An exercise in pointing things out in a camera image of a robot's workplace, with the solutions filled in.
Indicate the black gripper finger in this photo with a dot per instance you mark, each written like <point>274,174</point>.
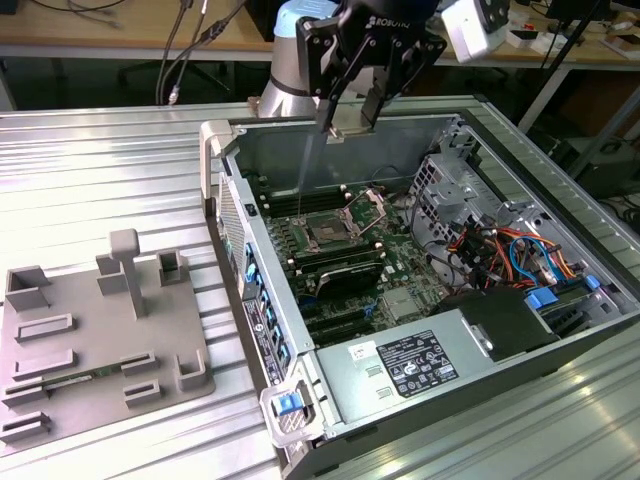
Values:
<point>325,112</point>
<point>372,105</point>

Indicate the silver square CPU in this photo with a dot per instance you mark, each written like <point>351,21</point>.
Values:
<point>350,122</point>

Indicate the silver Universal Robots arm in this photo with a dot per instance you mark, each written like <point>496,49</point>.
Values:
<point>285,95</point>

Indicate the black RAM slot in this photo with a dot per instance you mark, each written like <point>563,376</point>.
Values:
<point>335,252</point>
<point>285,206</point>
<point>345,264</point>
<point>280,196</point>

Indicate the CPU socket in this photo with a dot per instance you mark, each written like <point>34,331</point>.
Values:
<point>327,231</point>

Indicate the black expansion slot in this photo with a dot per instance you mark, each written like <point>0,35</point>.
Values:
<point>335,316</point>
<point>340,332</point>

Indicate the open grey PC case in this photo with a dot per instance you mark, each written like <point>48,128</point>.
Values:
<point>400,145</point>

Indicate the thin metal locking lever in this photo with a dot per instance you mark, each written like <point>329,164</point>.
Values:
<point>301,200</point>

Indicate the perforated metal drive cage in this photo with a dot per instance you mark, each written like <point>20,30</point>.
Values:
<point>445,190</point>

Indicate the small white box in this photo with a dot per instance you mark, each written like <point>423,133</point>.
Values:
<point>520,43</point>

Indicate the green motherboard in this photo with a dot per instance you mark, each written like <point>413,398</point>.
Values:
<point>400,260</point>

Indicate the black graphics card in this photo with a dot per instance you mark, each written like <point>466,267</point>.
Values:
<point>347,282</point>

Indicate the black tripod stand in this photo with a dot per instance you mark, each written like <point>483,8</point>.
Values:
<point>565,44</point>

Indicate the silver chipset heatsink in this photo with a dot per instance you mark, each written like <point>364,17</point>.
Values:
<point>402,305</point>

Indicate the black equipment box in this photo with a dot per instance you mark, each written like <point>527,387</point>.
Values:
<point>610,170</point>

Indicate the black plastic air shroud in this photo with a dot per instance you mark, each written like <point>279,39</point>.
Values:
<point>505,320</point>

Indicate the blue disk carrier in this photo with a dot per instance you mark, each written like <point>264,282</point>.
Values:
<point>542,299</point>

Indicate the silver power supply unit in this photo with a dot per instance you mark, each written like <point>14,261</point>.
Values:
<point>350,390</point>

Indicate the small blue plastic clip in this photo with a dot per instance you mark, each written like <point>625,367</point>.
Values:
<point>591,282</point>

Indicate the blue case latch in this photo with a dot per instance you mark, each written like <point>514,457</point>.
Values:
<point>286,404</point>

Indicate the grey plastic parts rack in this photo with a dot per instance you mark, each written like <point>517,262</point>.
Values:
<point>100,330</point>

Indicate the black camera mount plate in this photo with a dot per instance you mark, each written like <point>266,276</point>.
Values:
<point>497,10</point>

